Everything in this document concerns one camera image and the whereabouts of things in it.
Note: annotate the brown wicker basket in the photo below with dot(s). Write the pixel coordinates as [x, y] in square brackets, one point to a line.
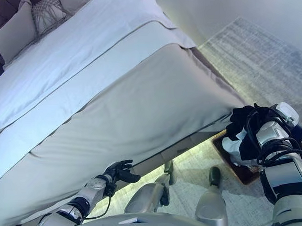
[228, 162]

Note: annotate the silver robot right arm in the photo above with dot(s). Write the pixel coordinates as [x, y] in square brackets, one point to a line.
[281, 167]

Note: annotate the silver robot right leg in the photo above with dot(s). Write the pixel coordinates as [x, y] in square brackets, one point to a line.
[211, 203]

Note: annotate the beige bed runner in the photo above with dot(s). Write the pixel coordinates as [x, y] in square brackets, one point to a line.
[128, 106]

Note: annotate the white garment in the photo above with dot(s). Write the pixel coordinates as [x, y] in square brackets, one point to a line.
[231, 145]

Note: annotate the white duvet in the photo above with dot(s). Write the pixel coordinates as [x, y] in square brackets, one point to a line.
[76, 58]

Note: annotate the dark robot left hand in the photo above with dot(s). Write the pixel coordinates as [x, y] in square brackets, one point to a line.
[118, 172]

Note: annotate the dark robot right hand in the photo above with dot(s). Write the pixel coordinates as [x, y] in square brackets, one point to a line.
[265, 116]

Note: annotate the grey patterned cushion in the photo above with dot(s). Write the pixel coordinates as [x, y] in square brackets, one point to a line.
[47, 15]

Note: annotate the grey robot torso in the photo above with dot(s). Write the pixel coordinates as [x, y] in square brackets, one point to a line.
[146, 225]

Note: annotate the large grey area rug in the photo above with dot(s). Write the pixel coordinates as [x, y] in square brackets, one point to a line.
[259, 58]

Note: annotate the black garment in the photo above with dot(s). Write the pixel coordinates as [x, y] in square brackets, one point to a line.
[239, 121]

